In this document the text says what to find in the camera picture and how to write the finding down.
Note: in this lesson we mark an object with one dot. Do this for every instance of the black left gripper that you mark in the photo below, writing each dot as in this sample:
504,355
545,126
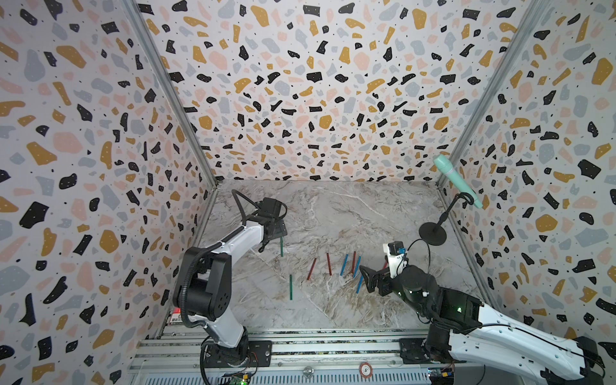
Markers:
282,230

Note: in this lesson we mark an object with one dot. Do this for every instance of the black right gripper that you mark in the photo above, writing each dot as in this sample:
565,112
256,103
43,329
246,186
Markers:
378,277

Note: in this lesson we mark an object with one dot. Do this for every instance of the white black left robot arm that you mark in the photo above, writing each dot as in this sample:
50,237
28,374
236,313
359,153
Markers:
204,284

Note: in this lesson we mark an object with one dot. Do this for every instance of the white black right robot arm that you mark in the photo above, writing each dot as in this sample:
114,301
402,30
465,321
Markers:
463,328

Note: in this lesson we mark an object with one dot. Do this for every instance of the red carving knife left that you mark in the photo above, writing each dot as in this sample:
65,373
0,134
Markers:
311,269

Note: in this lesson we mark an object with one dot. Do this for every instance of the black microphone stand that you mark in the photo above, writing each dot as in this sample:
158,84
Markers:
433,233

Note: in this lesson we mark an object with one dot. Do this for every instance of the mint green microphone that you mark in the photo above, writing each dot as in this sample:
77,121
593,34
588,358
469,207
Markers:
444,165

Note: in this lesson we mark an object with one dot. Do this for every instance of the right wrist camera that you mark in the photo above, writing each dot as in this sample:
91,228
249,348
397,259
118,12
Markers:
395,256

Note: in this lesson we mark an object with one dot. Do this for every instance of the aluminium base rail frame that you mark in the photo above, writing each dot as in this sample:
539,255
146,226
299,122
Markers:
312,357

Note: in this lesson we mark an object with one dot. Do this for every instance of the aluminium corner post left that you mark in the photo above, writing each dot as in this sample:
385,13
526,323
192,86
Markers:
138,24

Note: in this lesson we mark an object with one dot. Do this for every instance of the aluminium corner post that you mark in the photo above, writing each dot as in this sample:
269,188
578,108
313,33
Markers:
138,24
515,37

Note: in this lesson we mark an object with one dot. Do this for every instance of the aluminium corner post right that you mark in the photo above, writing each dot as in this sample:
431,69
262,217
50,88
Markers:
515,37

